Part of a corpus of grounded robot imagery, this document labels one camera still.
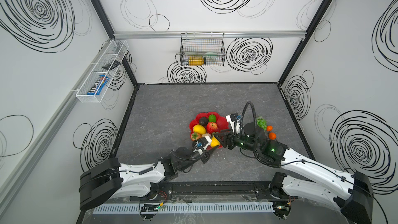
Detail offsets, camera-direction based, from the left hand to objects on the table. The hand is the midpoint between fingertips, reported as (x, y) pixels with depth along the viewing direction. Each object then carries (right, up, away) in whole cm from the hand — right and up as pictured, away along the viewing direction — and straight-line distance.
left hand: (215, 142), depth 72 cm
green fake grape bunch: (+29, +6, +20) cm, 36 cm away
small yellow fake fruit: (-1, 0, -2) cm, 2 cm away
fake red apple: (-1, +3, +17) cm, 18 cm away
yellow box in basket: (-10, +42, +16) cm, 46 cm away
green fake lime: (0, +8, +22) cm, 23 cm away
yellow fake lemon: (-8, +2, +19) cm, 21 cm away
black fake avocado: (-5, +7, +20) cm, 21 cm away
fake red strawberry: (-10, 0, +12) cm, 16 cm away
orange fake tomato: (+35, +2, +22) cm, 41 cm away
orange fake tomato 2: (+35, -2, +18) cm, 39 cm away
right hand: (0, +4, -1) cm, 4 cm away
